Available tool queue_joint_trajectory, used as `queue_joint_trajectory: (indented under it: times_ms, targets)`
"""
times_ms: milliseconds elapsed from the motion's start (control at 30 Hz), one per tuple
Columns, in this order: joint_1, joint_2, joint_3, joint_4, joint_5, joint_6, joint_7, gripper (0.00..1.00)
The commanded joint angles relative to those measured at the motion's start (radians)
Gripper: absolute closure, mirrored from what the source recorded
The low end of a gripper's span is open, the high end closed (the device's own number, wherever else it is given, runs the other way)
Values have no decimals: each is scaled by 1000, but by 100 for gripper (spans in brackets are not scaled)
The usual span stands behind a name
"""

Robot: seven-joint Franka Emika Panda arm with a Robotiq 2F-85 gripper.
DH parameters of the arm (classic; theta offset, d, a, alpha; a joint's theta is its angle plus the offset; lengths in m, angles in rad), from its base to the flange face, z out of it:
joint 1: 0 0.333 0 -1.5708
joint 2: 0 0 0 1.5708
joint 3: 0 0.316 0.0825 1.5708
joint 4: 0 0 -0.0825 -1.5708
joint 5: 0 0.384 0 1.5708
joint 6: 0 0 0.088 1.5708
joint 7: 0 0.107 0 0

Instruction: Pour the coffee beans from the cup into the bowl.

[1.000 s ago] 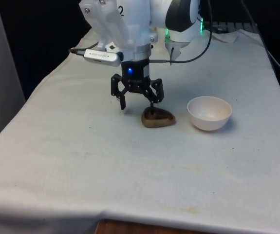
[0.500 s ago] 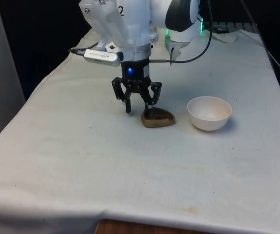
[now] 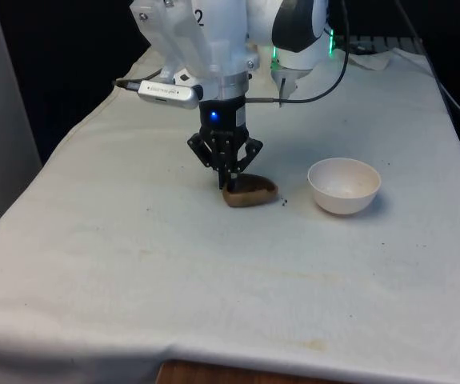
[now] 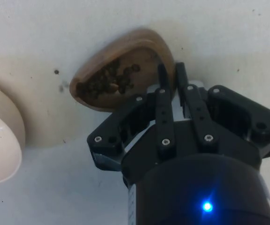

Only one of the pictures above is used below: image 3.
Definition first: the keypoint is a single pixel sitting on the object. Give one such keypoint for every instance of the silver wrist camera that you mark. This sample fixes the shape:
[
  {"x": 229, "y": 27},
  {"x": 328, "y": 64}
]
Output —
[{"x": 169, "y": 94}]

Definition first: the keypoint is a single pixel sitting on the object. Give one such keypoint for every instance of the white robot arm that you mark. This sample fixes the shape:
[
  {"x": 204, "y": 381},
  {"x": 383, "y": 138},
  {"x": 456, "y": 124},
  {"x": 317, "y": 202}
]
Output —
[{"x": 229, "y": 40}]

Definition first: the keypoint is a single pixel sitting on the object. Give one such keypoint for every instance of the white bowl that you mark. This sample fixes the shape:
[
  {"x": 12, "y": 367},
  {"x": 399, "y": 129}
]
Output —
[{"x": 343, "y": 196}]

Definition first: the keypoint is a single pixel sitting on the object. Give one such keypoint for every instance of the coffee beans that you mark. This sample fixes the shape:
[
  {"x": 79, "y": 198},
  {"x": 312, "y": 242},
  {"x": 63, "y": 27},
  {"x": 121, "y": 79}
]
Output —
[{"x": 255, "y": 186}]

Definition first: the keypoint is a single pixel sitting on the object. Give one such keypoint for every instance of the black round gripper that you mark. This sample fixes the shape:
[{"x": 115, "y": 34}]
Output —
[{"x": 223, "y": 116}]

